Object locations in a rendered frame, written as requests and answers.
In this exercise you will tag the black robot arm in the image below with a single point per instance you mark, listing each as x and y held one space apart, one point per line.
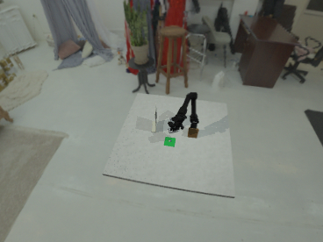
179 117

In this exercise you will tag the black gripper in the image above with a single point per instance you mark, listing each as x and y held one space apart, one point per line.
176 126

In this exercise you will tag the green square zone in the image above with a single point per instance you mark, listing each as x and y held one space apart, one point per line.
171 143

